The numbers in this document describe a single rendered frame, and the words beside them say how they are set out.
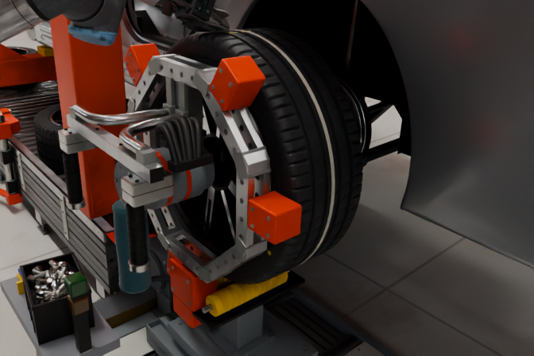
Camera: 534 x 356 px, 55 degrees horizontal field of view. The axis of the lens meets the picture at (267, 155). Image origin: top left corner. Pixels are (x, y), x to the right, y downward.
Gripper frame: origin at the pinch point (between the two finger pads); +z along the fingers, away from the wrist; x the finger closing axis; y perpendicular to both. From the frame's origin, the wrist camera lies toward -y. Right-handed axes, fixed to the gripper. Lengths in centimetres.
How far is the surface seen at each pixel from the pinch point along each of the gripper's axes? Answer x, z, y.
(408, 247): -44, 165, -28
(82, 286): -69, -13, 0
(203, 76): -15.9, -10.0, 14.6
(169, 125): -28.3, -16.1, 18.2
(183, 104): -22.3, -7.2, 6.3
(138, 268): -58, -12, 18
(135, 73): -17.4, -9.2, -17.8
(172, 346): -95, 38, -25
